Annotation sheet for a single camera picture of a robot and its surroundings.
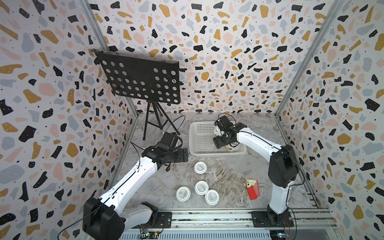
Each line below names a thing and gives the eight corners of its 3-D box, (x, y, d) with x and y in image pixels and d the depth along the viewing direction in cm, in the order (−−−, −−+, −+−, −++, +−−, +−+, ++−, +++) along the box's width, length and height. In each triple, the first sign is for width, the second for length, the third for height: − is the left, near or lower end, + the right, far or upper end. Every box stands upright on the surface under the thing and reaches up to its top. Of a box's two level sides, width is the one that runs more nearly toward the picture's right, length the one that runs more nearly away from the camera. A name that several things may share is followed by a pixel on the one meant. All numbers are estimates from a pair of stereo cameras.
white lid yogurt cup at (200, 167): (197, 179, 90) (197, 174, 84) (193, 169, 94) (193, 163, 88) (207, 175, 91) (208, 170, 85) (203, 165, 95) (203, 159, 89)
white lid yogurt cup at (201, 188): (193, 194, 84) (193, 190, 78) (198, 183, 88) (198, 178, 82) (204, 200, 82) (205, 196, 76) (209, 188, 86) (210, 183, 80)
